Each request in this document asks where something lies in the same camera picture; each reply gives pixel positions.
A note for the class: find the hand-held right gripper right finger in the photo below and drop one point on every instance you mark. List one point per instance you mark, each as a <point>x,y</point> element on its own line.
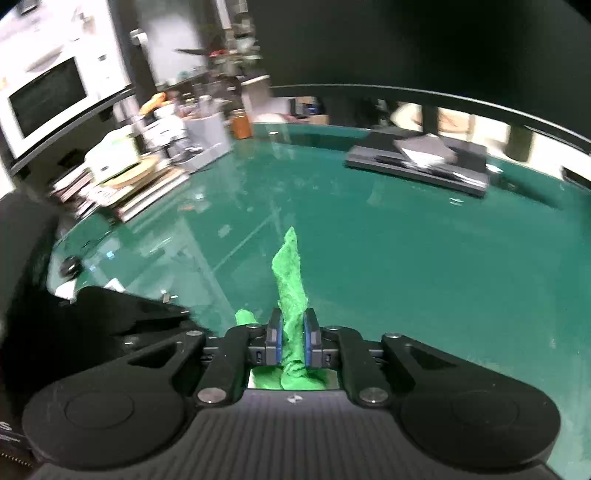
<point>310,346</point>

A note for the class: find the black computer mouse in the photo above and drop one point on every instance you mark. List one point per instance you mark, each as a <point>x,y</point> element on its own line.
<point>70,267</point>

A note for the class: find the white microwave oven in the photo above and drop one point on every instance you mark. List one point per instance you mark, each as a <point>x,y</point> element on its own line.
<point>51,87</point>

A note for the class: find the stack of books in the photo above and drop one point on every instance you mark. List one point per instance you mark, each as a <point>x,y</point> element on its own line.
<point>134,194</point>

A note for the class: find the bright green cleaning cloth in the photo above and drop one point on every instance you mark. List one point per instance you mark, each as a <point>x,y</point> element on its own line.
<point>288,277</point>

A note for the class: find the black flat tray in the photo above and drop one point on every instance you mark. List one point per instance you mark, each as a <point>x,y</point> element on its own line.
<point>415,170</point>

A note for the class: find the white tissue box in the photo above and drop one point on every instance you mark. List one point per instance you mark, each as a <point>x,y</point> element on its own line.
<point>113,152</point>

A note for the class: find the black curved monitor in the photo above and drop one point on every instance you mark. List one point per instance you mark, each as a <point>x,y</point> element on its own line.
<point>415,46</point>

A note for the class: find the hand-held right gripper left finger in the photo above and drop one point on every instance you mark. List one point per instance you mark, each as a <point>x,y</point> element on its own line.
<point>274,344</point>

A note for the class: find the amber jar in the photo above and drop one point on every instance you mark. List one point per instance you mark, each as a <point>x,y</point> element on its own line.
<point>241,125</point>

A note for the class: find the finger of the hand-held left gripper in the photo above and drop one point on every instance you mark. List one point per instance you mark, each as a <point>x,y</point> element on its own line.
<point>138,314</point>

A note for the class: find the white storage container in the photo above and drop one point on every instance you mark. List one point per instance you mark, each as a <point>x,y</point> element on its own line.
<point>207,138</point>

